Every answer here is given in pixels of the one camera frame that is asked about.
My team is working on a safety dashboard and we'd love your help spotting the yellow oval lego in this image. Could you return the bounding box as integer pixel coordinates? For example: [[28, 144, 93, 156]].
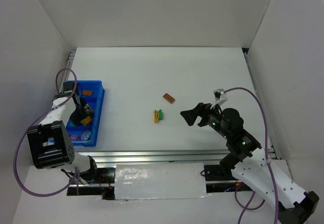
[[81, 116, 93, 125]]

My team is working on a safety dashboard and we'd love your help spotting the brown lego plate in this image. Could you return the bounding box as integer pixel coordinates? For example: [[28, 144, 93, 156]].
[[82, 89, 93, 97], [163, 93, 175, 104]]

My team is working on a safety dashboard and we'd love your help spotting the purple oval lego with print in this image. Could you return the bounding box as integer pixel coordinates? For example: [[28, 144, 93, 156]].
[[80, 129, 91, 141]]

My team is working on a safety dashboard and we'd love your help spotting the purple printed lego brick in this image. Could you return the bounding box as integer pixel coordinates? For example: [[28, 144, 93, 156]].
[[69, 135, 80, 141]]

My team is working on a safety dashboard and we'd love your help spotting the green lego plate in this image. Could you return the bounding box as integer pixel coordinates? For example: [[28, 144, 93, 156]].
[[158, 109, 164, 120]]

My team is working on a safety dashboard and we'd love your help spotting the yellow striped lego brick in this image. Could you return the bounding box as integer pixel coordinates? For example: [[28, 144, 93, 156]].
[[153, 110, 159, 123]]

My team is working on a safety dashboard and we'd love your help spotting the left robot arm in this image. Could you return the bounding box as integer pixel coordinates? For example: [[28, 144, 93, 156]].
[[27, 88, 98, 184]]

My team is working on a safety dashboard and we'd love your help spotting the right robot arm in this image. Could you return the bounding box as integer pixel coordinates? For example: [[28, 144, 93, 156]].
[[180, 103, 319, 223]]

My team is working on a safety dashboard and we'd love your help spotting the blue compartment bin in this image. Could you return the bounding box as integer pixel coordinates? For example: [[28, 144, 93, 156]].
[[63, 80, 105, 147]]

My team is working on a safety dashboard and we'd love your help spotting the white foil panel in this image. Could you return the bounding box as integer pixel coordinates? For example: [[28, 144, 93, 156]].
[[114, 163, 207, 200]]

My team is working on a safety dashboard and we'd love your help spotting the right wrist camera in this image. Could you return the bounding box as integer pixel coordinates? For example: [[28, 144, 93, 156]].
[[210, 88, 228, 109]]

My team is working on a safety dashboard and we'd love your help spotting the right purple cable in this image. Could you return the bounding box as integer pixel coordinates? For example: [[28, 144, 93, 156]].
[[224, 87, 281, 224]]

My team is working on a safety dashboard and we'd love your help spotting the aluminium frame rail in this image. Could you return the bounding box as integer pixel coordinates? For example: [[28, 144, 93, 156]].
[[80, 150, 230, 167]]

